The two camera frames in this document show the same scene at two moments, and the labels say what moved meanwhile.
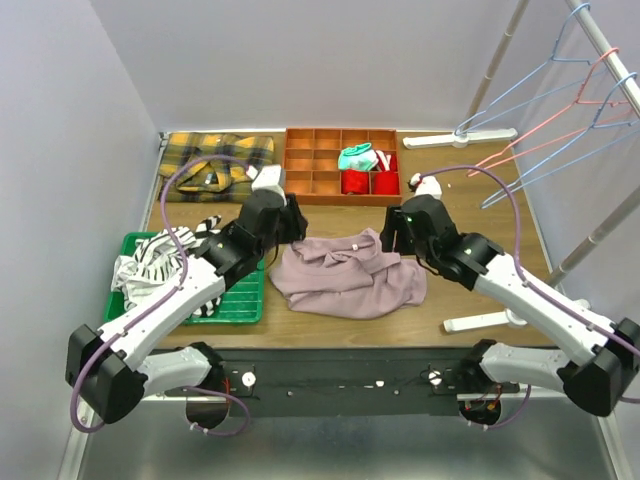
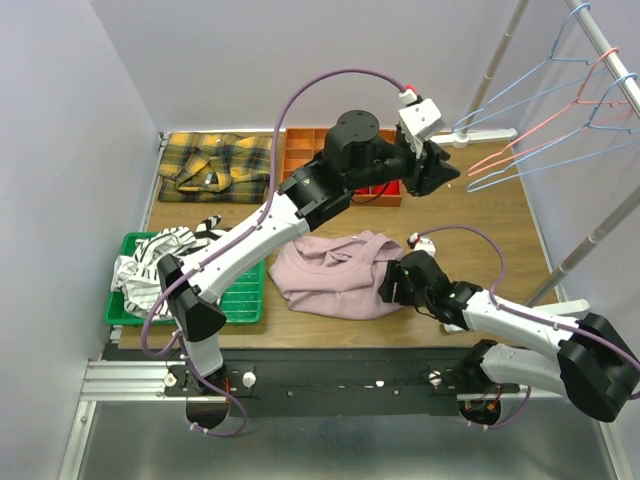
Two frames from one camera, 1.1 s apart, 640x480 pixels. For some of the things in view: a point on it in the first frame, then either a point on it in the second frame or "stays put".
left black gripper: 291,223 -> 422,170
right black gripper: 394,220 -> 393,274
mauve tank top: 347,276 stays put
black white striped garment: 158,266 stays put
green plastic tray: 242,302 stays put
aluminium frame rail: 153,438 stays put
